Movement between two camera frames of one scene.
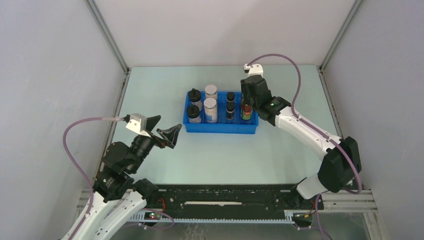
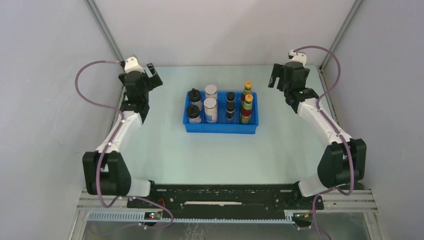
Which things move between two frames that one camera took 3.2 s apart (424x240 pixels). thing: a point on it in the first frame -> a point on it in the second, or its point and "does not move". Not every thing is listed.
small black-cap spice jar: (230, 96) does not move
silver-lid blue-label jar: (211, 110) does not move
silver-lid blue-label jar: (210, 91) does not move
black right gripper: (245, 100) -> (279, 71)
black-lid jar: (193, 112) does not move
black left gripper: (171, 134) -> (154, 81)
